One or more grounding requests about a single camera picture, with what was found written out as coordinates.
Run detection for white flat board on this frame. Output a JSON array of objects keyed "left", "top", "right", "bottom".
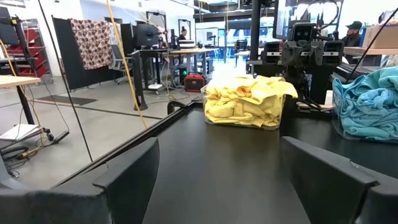
[{"left": 0, "top": 123, "right": 42, "bottom": 142}]

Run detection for red metal shelf rack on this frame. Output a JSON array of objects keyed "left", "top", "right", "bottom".
[{"left": 5, "top": 18, "right": 53, "bottom": 85}]

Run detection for black room partition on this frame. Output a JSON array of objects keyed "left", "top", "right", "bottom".
[{"left": 51, "top": 16, "right": 135, "bottom": 91}]

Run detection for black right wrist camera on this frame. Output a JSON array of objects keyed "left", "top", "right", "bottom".
[{"left": 290, "top": 21, "right": 315, "bottom": 42}]

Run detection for black power strip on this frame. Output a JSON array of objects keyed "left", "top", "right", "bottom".
[{"left": 52, "top": 129, "right": 71, "bottom": 144}]

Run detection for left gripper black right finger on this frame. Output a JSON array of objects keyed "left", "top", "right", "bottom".
[{"left": 280, "top": 136, "right": 398, "bottom": 224}]

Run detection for dark floor mat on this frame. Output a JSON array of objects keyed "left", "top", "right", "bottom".
[{"left": 37, "top": 94, "right": 98, "bottom": 107}]

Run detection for black desk monitor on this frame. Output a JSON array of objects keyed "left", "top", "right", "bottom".
[{"left": 134, "top": 23, "right": 162, "bottom": 50}]

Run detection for black computer with green light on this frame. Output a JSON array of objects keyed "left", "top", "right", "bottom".
[{"left": 178, "top": 66, "right": 189, "bottom": 85}]

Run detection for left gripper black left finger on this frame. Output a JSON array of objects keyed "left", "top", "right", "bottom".
[{"left": 0, "top": 137, "right": 160, "bottom": 224}]

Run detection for blue microfiber towel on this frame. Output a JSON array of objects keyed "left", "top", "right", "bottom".
[
  {"left": 331, "top": 77, "right": 398, "bottom": 125},
  {"left": 354, "top": 66, "right": 398, "bottom": 94},
  {"left": 340, "top": 119, "right": 398, "bottom": 141}
]

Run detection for brown cardboard box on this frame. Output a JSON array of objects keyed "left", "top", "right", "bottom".
[{"left": 361, "top": 24, "right": 398, "bottom": 50}]

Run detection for wooden desk black legs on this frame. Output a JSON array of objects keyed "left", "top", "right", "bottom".
[{"left": 129, "top": 47, "right": 220, "bottom": 112}]

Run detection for black vertical frame post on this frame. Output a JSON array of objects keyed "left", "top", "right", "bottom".
[{"left": 249, "top": 0, "right": 262, "bottom": 62}]

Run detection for brown patterned white cloth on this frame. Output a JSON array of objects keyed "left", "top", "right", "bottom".
[{"left": 68, "top": 18, "right": 114, "bottom": 71}]

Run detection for red black tool case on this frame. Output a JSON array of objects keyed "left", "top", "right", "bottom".
[{"left": 183, "top": 73, "right": 206, "bottom": 93}]

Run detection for black desk leg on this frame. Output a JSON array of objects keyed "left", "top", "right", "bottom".
[{"left": 12, "top": 17, "right": 35, "bottom": 126}]

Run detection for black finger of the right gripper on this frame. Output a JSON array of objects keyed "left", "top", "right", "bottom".
[
  {"left": 322, "top": 40, "right": 345, "bottom": 66},
  {"left": 261, "top": 41, "right": 283, "bottom": 65}
]

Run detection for yellow microfiber towel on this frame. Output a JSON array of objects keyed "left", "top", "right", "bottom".
[
  {"left": 236, "top": 99, "right": 285, "bottom": 128},
  {"left": 205, "top": 74, "right": 299, "bottom": 105},
  {"left": 204, "top": 93, "right": 246, "bottom": 124}
]

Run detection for yellow cable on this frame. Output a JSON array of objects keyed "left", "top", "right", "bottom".
[{"left": 104, "top": 0, "right": 148, "bottom": 129}]

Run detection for thin black cable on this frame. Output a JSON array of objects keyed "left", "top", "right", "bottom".
[{"left": 344, "top": 6, "right": 398, "bottom": 84}]

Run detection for wooden desk top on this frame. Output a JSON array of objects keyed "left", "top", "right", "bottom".
[{"left": 0, "top": 75, "right": 42, "bottom": 90}]

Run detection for clear plastic basket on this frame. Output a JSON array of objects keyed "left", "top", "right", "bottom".
[
  {"left": 330, "top": 79, "right": 398, "bottom": 144},
  {"left": 200, "top": 83, "right": 287, "bottom": 131}
]

